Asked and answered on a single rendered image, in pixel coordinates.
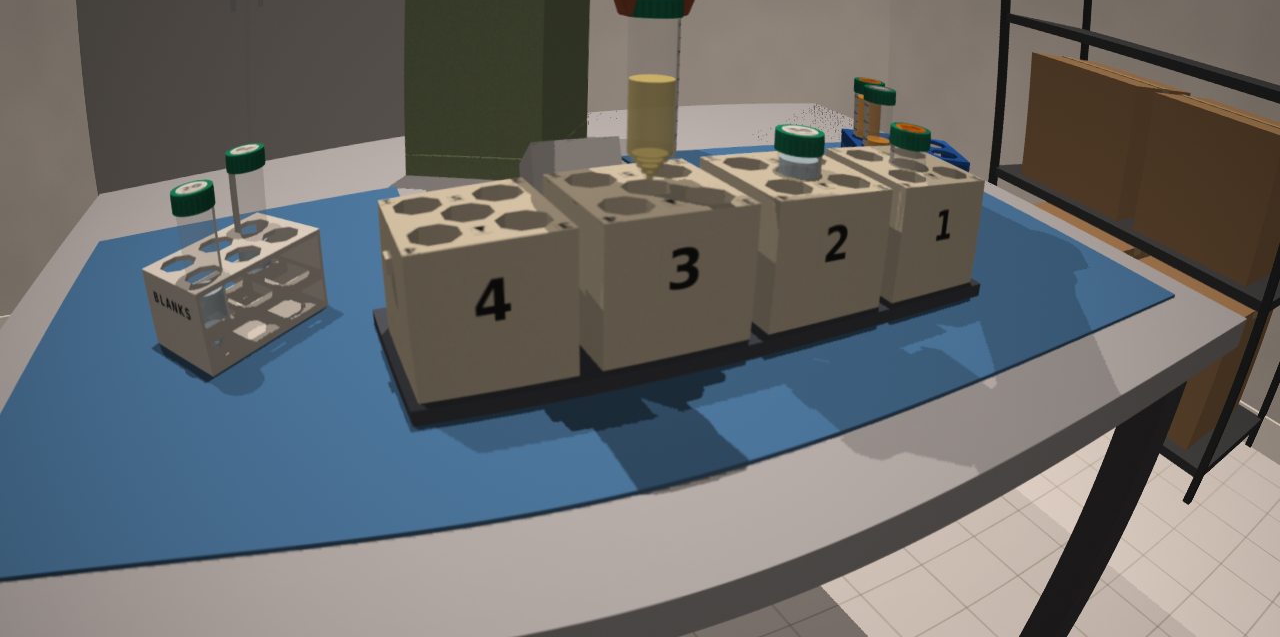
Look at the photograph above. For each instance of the beige tube rack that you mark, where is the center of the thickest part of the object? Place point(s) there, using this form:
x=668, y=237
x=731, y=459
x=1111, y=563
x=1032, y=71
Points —
x=175, y=303

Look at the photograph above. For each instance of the blue bench mat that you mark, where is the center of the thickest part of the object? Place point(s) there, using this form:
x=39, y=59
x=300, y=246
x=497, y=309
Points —
x=116, y=453

